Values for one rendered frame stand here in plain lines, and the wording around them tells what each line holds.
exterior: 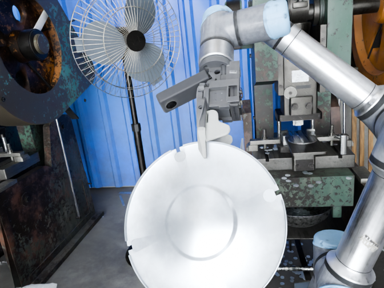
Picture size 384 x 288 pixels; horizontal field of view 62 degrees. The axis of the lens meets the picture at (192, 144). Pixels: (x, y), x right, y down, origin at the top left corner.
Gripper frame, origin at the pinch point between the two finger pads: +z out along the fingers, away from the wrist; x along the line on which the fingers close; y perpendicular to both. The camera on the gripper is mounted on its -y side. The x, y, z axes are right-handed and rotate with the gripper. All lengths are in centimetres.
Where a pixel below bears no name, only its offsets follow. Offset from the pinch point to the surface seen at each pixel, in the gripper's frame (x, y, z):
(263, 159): 88, 11, -38
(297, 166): 87, 26, -34
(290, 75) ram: 67, 24, -69
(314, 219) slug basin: 111, 34, -16
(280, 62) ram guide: 60, 20, -71
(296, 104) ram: 74, 26, -58
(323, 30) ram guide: 52, 37, -80
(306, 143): 80, 30, -42
